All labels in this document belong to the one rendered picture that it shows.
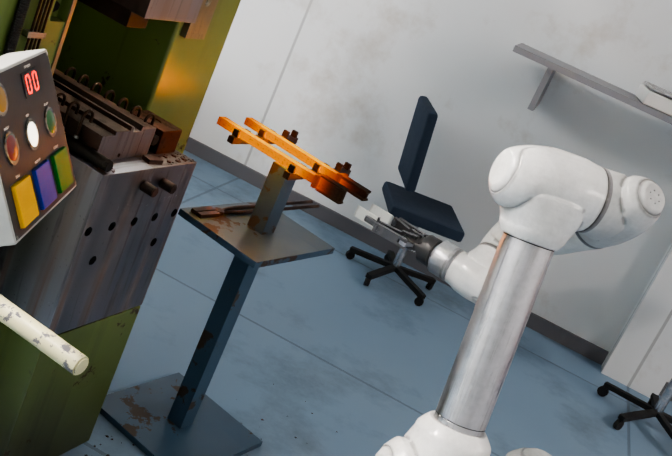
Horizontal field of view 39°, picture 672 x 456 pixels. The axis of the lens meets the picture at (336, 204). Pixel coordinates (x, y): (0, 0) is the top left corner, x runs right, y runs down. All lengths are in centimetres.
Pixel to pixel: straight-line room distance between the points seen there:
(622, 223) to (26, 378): 145
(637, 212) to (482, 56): 328
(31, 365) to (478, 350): 115
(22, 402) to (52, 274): 35
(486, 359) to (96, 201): 97
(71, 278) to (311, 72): 312
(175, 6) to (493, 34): 298
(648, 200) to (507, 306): 32
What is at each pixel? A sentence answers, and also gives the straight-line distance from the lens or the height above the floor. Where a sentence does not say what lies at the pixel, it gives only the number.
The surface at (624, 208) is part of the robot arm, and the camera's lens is 179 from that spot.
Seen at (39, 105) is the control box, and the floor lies 112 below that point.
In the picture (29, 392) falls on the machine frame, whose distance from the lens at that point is 247.
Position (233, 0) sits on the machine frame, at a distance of 268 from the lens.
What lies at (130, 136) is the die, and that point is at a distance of 230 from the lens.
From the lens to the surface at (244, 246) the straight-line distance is 260.
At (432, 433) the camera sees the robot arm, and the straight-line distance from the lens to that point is 180.
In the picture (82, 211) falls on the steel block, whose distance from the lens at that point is 223.
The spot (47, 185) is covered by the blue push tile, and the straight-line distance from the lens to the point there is 179.
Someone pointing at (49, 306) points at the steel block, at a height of 55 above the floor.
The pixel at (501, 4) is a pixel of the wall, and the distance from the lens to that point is 498.
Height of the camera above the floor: 169
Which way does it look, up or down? 17 degrees down
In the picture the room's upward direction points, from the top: 24 degrees clockwise
